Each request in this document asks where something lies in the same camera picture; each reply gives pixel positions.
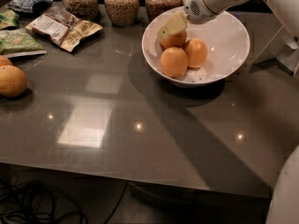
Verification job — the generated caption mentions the small orange at left edge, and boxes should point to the small orange at left edge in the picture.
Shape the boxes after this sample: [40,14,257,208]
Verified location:
[0,55,12,66]

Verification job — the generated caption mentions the black cables on floor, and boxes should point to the black cables on floor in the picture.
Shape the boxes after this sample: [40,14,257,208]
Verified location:
[0,178,129,224]

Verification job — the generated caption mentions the blue snack bag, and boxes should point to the blue snack bag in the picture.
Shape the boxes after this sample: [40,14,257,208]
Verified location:
[7,0,53,14]

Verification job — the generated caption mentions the glass jar of nuts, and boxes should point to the glass jar of nuts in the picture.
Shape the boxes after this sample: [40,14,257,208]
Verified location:
[62,0,99,21]

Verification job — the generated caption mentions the glass jar of grains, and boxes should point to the glass jar of grains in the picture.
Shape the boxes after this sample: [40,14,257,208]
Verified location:
[104,0,139,27]

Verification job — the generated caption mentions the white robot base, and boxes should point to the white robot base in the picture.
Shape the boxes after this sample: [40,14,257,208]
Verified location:
[265,147,299,224]

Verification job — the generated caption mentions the small green snack packet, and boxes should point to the small green snack packet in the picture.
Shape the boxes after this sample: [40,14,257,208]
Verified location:
[0,9,20,30]

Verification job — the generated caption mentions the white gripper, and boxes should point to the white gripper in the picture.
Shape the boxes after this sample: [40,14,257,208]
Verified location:
[157,0,249,40]

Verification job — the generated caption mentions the large orange on table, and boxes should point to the large orange on table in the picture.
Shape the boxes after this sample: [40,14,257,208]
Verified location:
[0,65,28,97]

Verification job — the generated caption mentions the brown white snack bag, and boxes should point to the brown white snack bag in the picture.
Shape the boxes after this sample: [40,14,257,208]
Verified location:
[26,7,103,52]

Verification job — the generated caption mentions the green snack bag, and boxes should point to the green snack bag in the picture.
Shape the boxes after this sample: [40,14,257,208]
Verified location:
[0,29,47,58]

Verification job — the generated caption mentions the glass jar of brown seeds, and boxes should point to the glass jar of brown seeds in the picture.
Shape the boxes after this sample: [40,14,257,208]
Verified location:
[145,0,182,21]

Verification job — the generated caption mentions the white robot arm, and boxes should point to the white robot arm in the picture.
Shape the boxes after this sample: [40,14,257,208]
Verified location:
[157,0,299,45]

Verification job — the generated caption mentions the white bowl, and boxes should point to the white bowl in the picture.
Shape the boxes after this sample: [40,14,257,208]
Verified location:
[142,7,250,88]

